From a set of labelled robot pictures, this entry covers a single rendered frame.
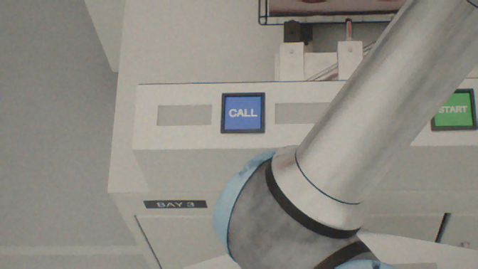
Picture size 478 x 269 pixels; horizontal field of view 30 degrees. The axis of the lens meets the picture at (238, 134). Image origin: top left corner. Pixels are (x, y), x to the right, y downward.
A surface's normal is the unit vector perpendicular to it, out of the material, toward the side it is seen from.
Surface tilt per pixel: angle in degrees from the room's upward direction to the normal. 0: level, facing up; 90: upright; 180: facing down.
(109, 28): 90
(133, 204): 90
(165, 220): 90
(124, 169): 0
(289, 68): 0
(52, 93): 0
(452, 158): 90
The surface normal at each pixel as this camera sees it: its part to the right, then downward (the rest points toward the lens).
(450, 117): -0.07, -0.44
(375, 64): -0.82, -0.16
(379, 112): -0.36, 0.37
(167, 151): -0.02, 0.90
